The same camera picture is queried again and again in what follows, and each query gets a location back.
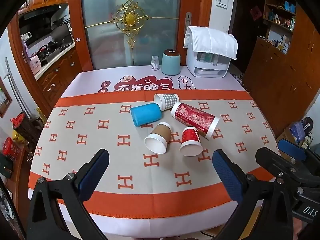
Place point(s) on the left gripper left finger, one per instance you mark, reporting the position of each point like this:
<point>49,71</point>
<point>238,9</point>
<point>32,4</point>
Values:
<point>45,219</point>

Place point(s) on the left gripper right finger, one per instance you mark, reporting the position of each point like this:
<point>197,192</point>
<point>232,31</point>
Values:
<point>274,220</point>

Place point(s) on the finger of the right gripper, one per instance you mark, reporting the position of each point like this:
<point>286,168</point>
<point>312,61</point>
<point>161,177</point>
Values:
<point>294,174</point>
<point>291,149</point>

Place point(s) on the tall red paper cup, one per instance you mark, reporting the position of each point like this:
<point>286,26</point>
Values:
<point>188,115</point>

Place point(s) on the small red paper cup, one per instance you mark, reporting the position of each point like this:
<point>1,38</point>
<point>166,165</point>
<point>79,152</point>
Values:
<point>190,143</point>

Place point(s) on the brown sleeve paper cup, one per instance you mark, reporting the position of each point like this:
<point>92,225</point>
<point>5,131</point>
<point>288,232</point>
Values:
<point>157,141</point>

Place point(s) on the grey checkered paper cup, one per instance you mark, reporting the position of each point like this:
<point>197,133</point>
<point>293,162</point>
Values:
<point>165,101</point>

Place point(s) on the blue plastic cup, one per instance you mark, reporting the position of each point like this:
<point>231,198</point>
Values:
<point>145,114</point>

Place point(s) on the wooden shelf cabinet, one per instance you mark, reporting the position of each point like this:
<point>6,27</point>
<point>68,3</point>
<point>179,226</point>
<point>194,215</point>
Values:
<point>282,82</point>

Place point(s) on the red tin can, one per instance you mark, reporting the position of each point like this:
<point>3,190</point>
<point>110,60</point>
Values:
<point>10,149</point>

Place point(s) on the white appliance box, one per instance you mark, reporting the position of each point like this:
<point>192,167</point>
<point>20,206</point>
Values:
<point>207,64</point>

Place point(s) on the wooden kitchen cabinet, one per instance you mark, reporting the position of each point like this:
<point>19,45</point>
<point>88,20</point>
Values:
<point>44,28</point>

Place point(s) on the orange patterned tablecloth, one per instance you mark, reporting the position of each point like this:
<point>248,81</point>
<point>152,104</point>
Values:
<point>142,193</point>

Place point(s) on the white cloth cover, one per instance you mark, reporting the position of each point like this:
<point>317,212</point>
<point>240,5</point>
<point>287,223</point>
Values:
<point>207,40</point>

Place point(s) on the teal canister with brown lid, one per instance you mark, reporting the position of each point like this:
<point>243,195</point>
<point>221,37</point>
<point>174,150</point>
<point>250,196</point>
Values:
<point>171,62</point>

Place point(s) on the pink rice cooker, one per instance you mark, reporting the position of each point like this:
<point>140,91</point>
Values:
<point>35,64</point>

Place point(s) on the small clear glass jar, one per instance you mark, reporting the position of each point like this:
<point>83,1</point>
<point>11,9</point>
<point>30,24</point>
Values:
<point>155,63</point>

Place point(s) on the frosted glass door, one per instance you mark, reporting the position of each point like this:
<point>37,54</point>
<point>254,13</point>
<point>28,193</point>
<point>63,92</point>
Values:
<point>123,33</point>

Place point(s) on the white wall switch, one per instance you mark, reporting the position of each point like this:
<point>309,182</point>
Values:
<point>222,3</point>

